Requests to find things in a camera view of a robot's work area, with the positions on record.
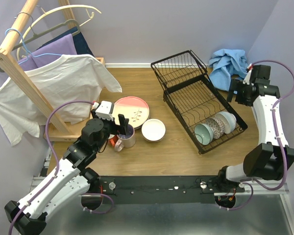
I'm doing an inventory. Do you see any orange mug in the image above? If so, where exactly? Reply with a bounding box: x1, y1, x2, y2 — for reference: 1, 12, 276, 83
108, 135, 119, 147

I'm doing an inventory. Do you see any pink mug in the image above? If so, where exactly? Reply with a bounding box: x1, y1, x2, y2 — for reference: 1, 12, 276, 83
114, 124, 136, 152

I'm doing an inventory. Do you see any pink white plate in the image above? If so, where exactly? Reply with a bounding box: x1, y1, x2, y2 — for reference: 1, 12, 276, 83
112, 96, 149, 128

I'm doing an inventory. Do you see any white orange bowl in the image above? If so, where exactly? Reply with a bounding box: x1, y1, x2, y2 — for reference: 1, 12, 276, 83
142, 118, 166, 140

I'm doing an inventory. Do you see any plain white bowl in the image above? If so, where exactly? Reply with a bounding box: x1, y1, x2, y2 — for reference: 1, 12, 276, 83
215, 111, 236, 134

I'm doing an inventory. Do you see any green beige bowl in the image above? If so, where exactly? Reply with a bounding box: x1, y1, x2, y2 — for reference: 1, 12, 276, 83
144, 137, 163, 142

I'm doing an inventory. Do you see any blue white floral plate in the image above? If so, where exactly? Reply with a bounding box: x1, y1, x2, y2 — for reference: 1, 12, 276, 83
134, 111, 150, 130

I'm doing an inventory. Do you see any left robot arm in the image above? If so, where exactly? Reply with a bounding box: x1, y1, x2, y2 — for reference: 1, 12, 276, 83
4, 110, 129, 235

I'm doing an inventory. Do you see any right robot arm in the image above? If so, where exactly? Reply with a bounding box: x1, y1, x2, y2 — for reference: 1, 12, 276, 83
151, 61, 294, 192

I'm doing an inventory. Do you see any blue cloth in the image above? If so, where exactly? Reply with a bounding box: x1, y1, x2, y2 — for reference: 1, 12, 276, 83
208, 49, 247, 91

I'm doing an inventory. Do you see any white patterned bowl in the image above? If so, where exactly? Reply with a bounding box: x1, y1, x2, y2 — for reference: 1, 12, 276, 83
205, 117, 224, 139

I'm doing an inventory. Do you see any teal bowl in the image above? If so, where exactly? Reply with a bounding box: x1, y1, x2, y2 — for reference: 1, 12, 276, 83
194, 123, 214, 145

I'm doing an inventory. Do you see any white t-shirt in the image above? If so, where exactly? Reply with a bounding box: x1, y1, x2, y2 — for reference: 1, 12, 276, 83
0, 54, 122, 146

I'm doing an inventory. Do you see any navy garment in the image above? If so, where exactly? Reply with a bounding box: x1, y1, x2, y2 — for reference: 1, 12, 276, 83
39, 26, 94, 56

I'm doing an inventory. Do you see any purple shirt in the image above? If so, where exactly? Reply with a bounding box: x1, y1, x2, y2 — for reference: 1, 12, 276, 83
18, 34, 77, 71

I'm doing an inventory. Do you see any blue hanger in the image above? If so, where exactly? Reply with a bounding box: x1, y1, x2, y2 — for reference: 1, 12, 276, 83
5, 28, 62, 65

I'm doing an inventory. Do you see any grey hanger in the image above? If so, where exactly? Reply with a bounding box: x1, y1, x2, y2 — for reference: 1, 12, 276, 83
0, 19, 81, 73

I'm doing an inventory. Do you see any cream hanger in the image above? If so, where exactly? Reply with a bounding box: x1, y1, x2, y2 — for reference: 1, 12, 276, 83
15, 0, 101, 60

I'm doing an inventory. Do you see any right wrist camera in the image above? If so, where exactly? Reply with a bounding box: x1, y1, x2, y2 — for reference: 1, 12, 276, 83
243, 64, 253, 85

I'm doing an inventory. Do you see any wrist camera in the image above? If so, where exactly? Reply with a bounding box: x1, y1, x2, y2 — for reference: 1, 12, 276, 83
243, 64, 253, 85
93, 101, 114, 121

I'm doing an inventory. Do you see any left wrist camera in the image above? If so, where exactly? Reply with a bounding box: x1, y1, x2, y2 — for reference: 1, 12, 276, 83
93, 101, 114, 121

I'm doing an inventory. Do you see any black wire dish rack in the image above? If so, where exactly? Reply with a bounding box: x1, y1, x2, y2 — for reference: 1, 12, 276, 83
150, 50, 248, 154

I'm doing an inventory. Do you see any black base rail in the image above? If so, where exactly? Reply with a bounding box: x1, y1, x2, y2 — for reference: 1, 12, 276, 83
88, 175, 244, 204

